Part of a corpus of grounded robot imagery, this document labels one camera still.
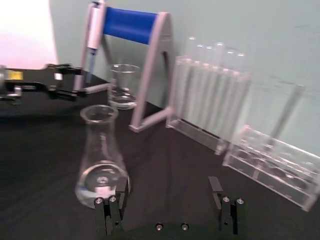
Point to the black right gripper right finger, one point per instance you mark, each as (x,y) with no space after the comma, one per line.
(230,215)

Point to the clear rack holding test tubes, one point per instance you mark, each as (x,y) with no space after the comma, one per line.
(200,130)

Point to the grey stand with blue bar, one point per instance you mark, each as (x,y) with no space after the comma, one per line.
(130,25)

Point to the grey and blue pipette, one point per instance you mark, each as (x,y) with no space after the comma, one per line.
(94,35)

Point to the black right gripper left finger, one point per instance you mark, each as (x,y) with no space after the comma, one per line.
(111,215)

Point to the clear glass test tube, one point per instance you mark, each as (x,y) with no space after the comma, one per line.
(205,82)
(197,80)
(226,85)
(236,87)
(188,75)
(215,80)

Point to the black table cloth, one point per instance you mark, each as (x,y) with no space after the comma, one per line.
(45,155)

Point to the clear glass conical flask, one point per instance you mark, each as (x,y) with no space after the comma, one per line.
(100,155)

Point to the clear glass beaker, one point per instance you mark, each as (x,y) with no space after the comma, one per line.
(123,87)

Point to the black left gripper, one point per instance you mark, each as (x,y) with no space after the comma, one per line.
(30,77)

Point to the clear low test tube rack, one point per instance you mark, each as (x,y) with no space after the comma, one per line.
(272,170)

